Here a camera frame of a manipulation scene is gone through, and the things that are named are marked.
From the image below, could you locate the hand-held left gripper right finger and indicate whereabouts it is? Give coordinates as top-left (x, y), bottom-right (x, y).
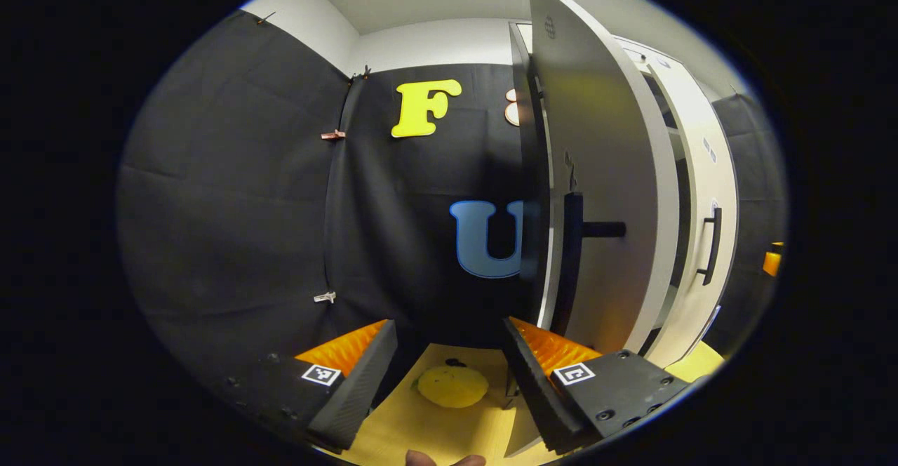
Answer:
top-left (502, 315), bottom-right (692, 455)

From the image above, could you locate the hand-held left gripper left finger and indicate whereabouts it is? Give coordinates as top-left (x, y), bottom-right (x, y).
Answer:
top-left (210, 319), bottom-right (398, 453)

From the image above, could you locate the grey cabinet door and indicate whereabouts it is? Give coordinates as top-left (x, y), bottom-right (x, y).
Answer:
top-left (642, 59), bottom-right (739, 370)
top-left (504, 0), bottom-right (681, 458)

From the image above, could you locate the grey cabinet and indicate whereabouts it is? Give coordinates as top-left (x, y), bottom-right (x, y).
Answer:
top-left (509, 20), bottom-right (702, 354)

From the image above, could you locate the yellow round object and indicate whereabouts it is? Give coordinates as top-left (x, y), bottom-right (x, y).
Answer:
top-left (416, 364), bottom-right (490, 410)

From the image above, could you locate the black backdrop cloth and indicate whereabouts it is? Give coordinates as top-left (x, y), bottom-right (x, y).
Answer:
top-left (116, 8), bottom-right (790, 382)

